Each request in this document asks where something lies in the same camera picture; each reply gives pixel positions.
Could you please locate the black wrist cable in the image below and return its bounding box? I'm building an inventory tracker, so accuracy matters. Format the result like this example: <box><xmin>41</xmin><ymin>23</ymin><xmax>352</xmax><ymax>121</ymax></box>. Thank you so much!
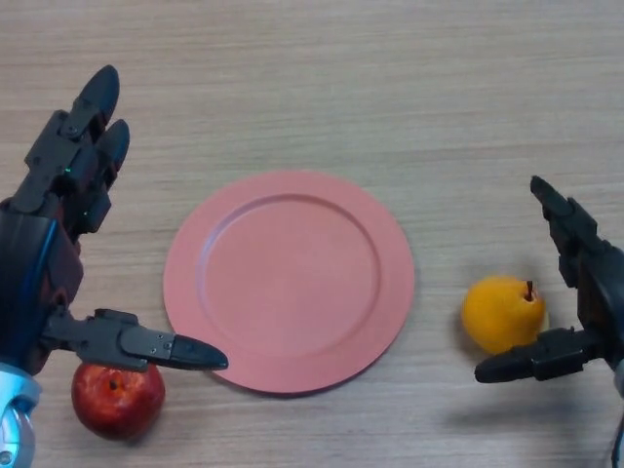
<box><xmin>609</xmin><ymin>418</ymin><xmax>624</xmax><ymax>468</ymax></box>

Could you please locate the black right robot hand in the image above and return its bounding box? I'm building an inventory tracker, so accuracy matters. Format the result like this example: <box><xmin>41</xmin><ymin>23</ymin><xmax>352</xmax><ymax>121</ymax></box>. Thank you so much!
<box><xmin>474</xmin><ymin>175</ymin><xmax>624</xmax><ymax>385</ymax></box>

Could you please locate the yellow pear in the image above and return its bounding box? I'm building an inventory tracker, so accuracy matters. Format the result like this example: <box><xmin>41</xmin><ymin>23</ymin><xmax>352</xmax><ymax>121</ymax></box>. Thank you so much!
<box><xmin>461</xmin><ymin>276</ymin><xmax>546</xmax><ymax>355</ymax></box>

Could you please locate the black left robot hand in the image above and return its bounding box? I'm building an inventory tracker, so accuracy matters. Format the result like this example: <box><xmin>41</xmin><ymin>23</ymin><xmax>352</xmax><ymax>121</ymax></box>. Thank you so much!
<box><xmin>0</xmin><ymin>65</ymin><xmax>229</xmax><ymax>376</ymax></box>

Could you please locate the red apple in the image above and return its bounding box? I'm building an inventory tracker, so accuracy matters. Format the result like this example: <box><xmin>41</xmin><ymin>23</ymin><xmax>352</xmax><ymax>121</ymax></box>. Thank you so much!
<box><xmin>71</xmin><ymin>363</ymin><xmax>166</xmax><ymax>442</ymax></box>

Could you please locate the pink round plate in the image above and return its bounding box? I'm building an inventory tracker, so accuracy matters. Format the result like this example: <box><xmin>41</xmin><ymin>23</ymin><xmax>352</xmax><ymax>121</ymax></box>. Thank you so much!
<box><xmin>163</xmin><ymin>169</ymin><xmax>416</xmax><ymax>397</ymax></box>

